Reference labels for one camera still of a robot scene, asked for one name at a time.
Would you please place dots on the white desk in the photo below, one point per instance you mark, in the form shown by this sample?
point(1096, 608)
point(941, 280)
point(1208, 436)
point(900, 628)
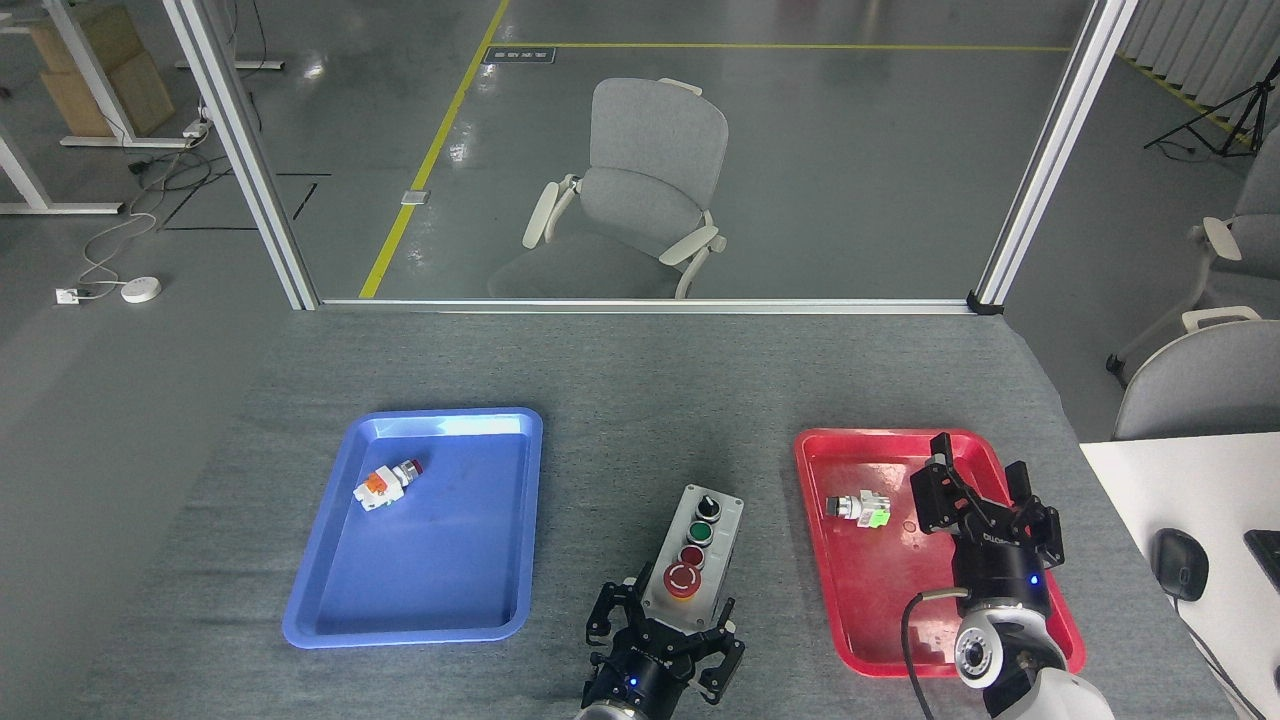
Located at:
point(1150, 480)

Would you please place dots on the green push button switch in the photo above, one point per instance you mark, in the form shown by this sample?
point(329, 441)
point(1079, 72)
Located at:
point(862, 508)

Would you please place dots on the round white floor device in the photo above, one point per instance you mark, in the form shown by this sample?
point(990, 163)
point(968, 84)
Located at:
point(141, 290)

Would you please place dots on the black tripod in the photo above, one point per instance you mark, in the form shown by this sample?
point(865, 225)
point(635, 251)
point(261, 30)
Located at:
point(1235, 115)

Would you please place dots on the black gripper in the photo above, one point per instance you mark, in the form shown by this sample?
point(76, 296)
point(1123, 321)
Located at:
point(1000, 570)
point(640, 680)

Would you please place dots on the white wall socket plug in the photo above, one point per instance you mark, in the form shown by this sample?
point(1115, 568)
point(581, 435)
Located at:
point(67, 296)

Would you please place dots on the grey office chair white armrests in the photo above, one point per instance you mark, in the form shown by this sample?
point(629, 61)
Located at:
point(650, 160)
point(1210, 385)
point(1250, 250)

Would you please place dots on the cardboard box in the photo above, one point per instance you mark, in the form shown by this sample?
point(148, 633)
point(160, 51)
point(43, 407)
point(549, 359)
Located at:
point(100, 35)
point(140, 95)

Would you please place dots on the red push button switch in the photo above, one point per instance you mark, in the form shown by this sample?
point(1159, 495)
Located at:
point(385, 485)

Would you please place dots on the blue plastic tray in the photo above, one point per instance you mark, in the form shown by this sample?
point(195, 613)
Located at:
point(440, 560)

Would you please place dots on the silver floor plate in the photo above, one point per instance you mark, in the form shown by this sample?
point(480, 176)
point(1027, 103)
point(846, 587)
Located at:
point(415, 197)

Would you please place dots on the silver aluminium rail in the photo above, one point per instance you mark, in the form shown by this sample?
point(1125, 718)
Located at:
point(640, 305)

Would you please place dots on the silver aluminium post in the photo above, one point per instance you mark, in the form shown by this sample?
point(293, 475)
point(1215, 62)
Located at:
point(1050, 160)
point(245, 150)

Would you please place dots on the white power strip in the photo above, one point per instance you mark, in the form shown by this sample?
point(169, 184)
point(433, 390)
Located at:
point(196, 128)

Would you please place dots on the grey control box with buttons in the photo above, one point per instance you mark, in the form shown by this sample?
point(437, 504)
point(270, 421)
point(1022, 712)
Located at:
point(720, 560)

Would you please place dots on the black computer mouse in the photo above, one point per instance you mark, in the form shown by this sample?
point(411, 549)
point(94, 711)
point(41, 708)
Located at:
point(1180, 562)

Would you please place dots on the red plastic tray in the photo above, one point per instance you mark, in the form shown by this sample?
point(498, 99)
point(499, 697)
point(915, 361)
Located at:
point(870, 590)

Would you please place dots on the black keyboard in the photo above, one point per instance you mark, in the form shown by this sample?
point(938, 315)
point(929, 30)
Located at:
point(1265, 545)

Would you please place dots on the white desk leg frame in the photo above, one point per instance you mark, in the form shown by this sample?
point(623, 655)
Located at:
point(95, 90)
point(30, 185)

